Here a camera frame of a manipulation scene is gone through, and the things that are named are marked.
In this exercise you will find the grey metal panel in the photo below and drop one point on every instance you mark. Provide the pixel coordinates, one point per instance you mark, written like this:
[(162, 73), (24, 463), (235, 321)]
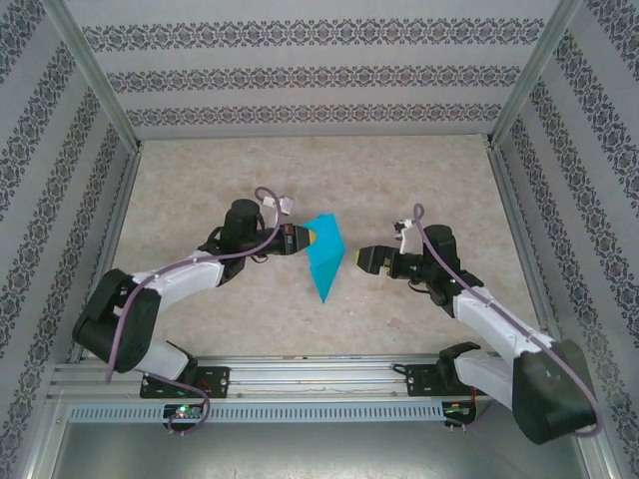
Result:
[(319, 454)]

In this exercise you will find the blue paper sheet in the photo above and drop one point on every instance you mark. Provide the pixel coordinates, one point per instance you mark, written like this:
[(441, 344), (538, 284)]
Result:
[(324, 239)]

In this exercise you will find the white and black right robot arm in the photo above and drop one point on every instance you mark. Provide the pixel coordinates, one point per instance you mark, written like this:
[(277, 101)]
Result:
[(549, 394)]

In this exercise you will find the right controller board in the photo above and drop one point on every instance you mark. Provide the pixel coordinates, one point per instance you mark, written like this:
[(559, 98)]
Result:
[(456, 410)]

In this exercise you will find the aluminium table side rail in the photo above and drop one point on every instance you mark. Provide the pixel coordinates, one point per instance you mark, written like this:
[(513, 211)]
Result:
[(112, 234), (519, 224)]

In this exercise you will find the left controller board with LED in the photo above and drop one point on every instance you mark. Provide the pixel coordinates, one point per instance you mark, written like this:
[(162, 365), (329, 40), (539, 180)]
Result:
[(182, 411)]

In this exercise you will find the aluminium frame post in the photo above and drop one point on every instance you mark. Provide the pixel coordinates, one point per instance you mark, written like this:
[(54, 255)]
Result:
[(533, 75), (95, 75)]

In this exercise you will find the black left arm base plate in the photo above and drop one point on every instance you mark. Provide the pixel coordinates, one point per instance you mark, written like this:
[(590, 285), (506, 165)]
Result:
[(219, 384)]

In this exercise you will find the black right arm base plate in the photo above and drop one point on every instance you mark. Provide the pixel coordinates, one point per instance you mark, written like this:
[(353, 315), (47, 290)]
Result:
[(419, 381)]

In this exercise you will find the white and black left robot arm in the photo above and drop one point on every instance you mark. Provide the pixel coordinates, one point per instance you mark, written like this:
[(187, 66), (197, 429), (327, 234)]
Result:
[(185, 284)]

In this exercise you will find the aluminium mounting rail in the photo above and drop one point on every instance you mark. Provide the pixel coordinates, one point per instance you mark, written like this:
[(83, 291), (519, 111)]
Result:
[(314, 379)]

